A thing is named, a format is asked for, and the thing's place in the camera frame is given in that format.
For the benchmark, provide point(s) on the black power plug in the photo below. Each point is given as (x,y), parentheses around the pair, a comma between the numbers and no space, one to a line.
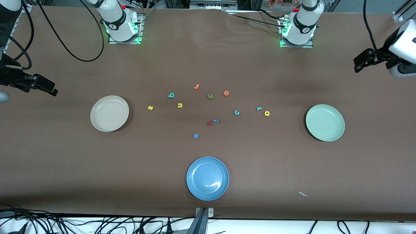
(21,229)
(142,229)
(169,228)

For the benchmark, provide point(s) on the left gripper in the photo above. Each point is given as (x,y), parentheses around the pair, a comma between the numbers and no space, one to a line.
(384,56)

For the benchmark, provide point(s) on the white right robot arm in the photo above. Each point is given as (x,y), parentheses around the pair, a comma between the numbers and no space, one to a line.
(120,22)

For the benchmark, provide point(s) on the grey equipment box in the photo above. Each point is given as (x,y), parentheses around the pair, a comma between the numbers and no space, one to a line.
(211,4)

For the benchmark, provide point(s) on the beige brown plate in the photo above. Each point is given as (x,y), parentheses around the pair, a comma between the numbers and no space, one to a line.
(109,113)

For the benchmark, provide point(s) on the white paper scrap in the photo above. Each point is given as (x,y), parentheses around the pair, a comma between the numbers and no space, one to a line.
(303,194)

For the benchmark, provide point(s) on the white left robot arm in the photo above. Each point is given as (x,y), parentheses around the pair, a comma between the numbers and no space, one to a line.
(300,26)

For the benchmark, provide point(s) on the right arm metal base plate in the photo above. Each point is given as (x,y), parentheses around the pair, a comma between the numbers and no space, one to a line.
(123,42)

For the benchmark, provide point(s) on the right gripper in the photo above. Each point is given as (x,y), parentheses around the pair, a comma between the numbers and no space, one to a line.
(9,75)

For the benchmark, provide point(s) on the light green plate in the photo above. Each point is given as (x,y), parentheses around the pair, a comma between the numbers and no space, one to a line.
(325,123)

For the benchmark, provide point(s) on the blue plate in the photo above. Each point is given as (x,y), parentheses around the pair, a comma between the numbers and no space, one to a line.
(207,178)

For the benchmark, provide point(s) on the aluminium frame rail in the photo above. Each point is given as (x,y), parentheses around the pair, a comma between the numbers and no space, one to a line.
(401,13)
(27,8)

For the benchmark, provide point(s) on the brown table cover sheet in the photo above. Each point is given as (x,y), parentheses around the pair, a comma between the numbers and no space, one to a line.
(292,162)

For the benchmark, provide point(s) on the orange dried flowers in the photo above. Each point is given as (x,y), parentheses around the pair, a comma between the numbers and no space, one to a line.
(279,2)

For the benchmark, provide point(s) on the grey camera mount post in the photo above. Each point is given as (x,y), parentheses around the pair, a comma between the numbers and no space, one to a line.
(201,222)

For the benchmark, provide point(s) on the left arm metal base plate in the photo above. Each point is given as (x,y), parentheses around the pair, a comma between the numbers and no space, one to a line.
(295,46)

